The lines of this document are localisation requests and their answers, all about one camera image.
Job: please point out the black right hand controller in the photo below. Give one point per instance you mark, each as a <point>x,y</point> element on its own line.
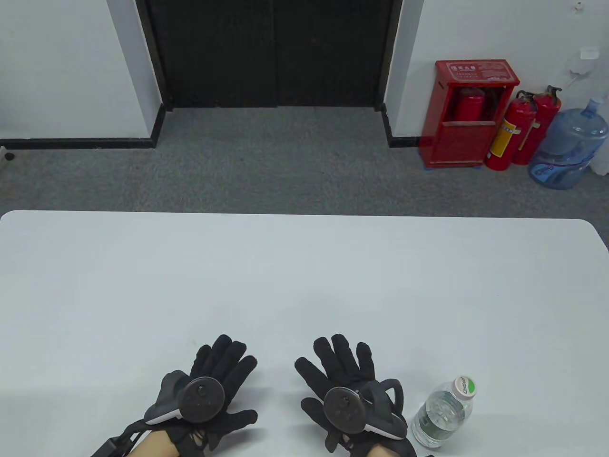
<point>341,408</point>

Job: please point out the clear mineral water bottle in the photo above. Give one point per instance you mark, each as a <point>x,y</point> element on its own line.
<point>437,419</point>

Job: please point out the person's right hand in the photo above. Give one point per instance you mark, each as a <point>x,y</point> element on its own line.
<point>342,362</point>

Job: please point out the short black baseboard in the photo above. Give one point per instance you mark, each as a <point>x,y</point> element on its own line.
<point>404,141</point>

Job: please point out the black left hand controller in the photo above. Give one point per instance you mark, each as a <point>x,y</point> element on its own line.
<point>203,399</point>

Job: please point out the blue water jug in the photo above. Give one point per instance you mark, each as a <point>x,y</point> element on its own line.
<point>568,147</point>

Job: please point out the black double door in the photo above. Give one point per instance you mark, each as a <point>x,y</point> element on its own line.
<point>271,52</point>

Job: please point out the long black baseboard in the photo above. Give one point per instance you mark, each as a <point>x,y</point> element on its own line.
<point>76,142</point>

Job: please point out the white wall socket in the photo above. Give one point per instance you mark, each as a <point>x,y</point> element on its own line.
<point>589,53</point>

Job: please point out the person's left forearm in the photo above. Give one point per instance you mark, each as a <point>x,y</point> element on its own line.
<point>152,447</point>

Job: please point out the person's left hand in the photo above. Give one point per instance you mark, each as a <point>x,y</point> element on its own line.
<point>228,357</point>

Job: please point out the red fire extinguisher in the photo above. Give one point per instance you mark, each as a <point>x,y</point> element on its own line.
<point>542,119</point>

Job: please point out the person's right forearm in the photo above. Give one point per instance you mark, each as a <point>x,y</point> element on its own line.
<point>385,452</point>

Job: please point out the white green bottle cap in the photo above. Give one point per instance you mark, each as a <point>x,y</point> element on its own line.
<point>464,387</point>

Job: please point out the small black white floor object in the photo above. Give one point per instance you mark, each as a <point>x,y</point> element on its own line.
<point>8,155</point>

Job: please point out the red extinguisher yellow label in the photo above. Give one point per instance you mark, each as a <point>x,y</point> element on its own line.
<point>504,138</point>

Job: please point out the red fire extinguisher cabinet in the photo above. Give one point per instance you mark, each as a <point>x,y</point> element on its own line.
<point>468,138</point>

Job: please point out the red extinguisher inside cabinet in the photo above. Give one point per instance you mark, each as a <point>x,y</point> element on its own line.
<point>468,107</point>

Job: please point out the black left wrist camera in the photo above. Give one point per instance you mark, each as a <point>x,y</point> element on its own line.
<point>107,449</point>

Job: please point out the black hand controller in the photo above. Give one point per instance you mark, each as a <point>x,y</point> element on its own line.
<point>203,399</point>
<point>341,408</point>

